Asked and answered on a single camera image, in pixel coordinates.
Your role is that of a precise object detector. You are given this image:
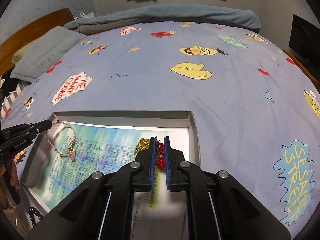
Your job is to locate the red and gold bead bracelet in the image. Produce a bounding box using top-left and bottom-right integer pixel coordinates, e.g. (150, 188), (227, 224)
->
(134, 136), (167, 172)

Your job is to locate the black large bead bracelet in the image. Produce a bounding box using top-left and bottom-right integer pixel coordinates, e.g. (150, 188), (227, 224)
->
(28, 206), (45, 228)

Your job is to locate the wooden tv stand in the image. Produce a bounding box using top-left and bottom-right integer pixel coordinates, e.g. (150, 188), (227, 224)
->
(283, 50), (319, 91)

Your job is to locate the white plastic bag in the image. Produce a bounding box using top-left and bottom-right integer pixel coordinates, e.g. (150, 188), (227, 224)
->
(74, 12), (95, 20)

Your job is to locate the black television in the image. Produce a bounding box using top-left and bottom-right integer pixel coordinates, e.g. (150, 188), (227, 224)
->
(289, 15), (319, 79)

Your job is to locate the pink string bracelet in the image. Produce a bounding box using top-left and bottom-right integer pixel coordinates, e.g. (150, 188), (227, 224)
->
(45, 120), (77, 162)

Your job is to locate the grey blue pillow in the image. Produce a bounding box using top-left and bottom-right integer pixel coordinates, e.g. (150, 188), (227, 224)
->
(10, 27), (88, 83)

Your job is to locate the Sesame Street bed sheet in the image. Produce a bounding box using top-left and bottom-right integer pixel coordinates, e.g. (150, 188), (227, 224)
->
(4, 22), (319, 237)

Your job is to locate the left hand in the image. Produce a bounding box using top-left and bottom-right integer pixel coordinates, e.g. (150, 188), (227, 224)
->
(0, 159), (21, 210)

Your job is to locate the olive green pillow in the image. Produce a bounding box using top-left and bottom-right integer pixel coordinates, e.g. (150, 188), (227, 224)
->
(11, 40), (36, 65)

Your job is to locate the blue folded blanket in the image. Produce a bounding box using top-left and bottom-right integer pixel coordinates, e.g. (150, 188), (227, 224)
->
(64, 4), (261, 35)

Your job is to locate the printed paper sheet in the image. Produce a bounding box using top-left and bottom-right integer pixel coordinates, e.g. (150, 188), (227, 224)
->
(29, 122), (189, 211)

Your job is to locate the striped black white pillow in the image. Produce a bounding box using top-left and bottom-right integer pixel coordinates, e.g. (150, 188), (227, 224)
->
(1, 81), (29, 119)

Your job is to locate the grey cardboard tray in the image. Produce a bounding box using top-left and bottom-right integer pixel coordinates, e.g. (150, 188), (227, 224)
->
(22, 111), (200, 212)

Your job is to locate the wooden headboard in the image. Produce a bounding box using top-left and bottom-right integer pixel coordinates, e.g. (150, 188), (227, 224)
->
(0, 8), (74, 75)

